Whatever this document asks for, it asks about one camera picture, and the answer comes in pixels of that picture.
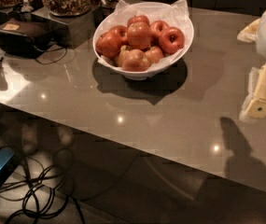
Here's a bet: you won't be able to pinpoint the red apple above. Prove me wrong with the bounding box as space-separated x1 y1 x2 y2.
95 32 121 58
149 21 169 43
127 21 152 50
159 27 185 55
122 49 150 72
145 46 164 63
127 15 149 27
110 25 128 45

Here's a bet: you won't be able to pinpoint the black floor cables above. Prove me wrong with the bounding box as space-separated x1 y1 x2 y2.
0 147 87 224

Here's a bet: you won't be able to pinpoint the dark display stand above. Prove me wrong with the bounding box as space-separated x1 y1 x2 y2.
0 0 118 49

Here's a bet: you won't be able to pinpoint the black headset cable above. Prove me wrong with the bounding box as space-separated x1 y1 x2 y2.
34 42 69 65

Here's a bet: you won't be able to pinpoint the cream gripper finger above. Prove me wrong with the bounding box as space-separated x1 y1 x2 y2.
237 19 260 43
239 64 266 122

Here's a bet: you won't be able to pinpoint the yellowish apple front left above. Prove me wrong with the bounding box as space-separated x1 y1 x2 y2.
114 45 132 67

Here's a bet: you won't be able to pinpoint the white ceramic bowl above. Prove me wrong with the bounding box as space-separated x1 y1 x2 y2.
91 1 195 81

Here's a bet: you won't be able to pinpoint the black vr headset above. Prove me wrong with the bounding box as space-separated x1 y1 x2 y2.
0 19 52 59

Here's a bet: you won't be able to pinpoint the metal serving spoon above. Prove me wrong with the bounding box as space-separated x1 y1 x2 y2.
21 0 34 13

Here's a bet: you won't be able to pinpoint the white paper bowl liner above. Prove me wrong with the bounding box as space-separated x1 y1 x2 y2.
96 0 192 74

